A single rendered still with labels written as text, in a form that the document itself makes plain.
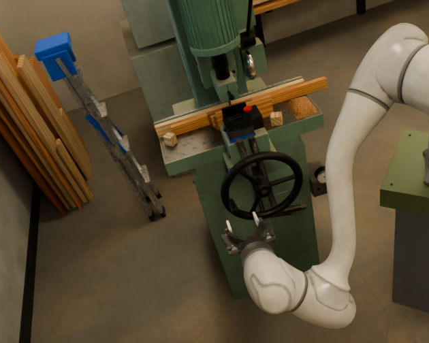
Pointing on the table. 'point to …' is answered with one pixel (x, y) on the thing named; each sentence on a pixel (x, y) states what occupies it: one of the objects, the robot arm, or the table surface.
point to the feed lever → (248, 37)
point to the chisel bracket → (229, 84)
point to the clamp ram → (233, 109)
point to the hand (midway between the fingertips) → (242, 223)
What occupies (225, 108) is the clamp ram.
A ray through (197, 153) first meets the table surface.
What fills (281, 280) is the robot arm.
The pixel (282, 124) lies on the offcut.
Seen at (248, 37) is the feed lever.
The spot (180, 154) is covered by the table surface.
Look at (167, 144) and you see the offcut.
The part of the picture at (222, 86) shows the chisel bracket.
